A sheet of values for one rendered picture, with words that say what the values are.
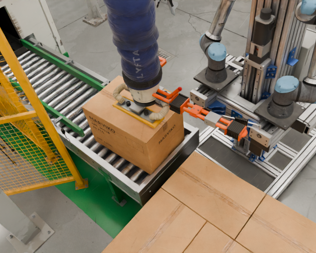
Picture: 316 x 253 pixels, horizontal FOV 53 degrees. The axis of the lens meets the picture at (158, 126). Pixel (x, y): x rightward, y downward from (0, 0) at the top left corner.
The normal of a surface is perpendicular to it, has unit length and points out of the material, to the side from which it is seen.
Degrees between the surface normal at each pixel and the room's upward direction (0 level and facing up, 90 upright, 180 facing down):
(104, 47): 0
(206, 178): 0
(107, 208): 0
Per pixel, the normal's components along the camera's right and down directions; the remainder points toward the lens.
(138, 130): -0.11, -0.65
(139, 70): 0.14, 0.52
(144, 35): 0.51, 0.73
